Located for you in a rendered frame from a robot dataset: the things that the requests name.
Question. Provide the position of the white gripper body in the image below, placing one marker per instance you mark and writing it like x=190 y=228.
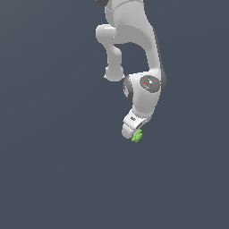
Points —
x=131 y=123

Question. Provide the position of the small green object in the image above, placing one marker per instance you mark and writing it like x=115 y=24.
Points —
x=137 y=136

